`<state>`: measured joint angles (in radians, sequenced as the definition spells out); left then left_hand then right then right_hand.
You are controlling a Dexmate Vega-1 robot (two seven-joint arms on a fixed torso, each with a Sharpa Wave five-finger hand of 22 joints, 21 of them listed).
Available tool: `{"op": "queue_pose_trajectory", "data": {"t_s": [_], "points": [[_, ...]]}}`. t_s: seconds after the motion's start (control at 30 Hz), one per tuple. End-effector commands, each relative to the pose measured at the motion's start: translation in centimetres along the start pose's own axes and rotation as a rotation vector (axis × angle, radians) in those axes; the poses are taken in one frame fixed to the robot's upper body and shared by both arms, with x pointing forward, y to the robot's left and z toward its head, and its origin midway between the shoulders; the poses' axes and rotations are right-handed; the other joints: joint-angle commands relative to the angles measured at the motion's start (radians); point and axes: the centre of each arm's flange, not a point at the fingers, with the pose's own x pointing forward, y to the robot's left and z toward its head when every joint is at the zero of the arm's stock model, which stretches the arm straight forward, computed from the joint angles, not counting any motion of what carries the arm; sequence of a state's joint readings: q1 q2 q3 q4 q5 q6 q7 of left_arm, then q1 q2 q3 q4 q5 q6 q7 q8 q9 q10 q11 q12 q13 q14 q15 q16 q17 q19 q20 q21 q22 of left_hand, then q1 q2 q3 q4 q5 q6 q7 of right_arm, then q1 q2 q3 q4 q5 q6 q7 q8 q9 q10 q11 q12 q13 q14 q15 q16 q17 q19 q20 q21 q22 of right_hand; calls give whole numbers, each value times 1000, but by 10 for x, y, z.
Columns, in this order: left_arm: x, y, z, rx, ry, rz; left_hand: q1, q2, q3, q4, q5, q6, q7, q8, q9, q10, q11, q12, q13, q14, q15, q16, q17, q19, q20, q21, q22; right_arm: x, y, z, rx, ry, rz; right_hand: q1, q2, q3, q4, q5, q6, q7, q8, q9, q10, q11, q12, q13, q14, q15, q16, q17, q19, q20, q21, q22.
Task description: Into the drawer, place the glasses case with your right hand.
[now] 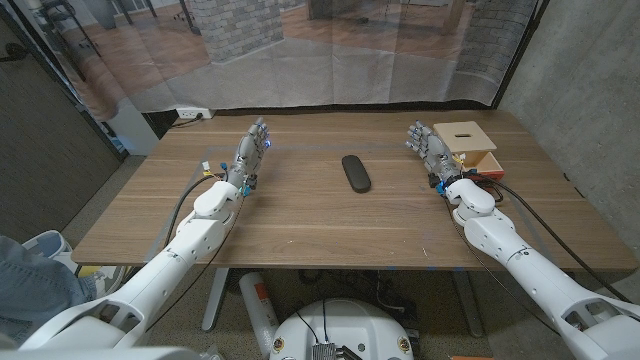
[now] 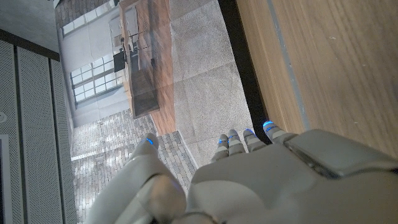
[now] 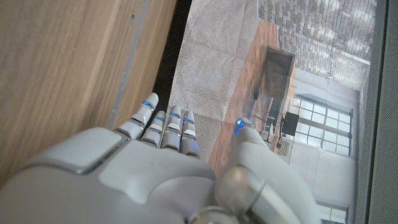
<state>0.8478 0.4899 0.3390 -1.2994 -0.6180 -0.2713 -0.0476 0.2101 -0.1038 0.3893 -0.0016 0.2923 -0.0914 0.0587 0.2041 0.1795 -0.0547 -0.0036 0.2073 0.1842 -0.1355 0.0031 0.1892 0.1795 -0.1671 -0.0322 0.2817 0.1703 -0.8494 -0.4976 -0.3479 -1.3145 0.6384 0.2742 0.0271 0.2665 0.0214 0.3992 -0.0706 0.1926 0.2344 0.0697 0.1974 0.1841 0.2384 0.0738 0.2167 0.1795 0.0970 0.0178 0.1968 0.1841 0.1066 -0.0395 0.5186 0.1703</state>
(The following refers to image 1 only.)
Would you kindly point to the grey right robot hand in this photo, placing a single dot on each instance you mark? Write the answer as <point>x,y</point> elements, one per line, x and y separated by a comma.
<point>435,152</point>

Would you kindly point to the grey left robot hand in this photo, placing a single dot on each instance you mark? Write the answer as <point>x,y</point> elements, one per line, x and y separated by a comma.
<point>247,155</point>

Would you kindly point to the black glasses case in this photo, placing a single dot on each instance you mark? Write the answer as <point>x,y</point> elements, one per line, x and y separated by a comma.
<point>356,174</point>

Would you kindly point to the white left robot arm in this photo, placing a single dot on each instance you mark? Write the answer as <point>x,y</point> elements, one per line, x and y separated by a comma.
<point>165,265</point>

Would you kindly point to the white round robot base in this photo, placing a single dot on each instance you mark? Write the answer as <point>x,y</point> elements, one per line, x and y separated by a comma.
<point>350,325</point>

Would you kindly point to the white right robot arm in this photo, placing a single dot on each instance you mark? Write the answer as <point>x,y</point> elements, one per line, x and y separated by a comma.
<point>525,267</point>

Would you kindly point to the light wooden drawer box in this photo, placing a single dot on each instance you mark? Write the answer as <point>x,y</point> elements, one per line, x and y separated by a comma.
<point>465,135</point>

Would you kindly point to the white power strip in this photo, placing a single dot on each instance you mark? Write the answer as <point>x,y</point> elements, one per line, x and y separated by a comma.
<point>192,113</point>

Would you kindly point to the printed room backdrop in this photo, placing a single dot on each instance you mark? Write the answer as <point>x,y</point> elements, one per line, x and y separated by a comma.
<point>310,70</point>

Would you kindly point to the white table leg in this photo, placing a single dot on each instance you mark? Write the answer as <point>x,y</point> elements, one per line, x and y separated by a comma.
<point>470,310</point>
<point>214,300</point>

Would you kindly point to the white roll with orange label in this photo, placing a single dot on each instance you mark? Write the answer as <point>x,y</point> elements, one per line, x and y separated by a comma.
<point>257,310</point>

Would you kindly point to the grey electronics module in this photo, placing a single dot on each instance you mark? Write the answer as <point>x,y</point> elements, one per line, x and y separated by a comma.
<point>324,352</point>

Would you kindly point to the white and blue sneaker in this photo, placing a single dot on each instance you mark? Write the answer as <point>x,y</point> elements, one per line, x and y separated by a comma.
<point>47,242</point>

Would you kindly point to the white robot torso edge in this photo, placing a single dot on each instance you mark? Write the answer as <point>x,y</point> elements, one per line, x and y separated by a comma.
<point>100,355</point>

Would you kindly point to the person in blue jeans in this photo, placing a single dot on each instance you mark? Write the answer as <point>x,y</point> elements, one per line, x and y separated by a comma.
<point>35,290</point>

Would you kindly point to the black backdrop frame pole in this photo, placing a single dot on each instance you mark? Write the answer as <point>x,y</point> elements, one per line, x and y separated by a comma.
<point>521,52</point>

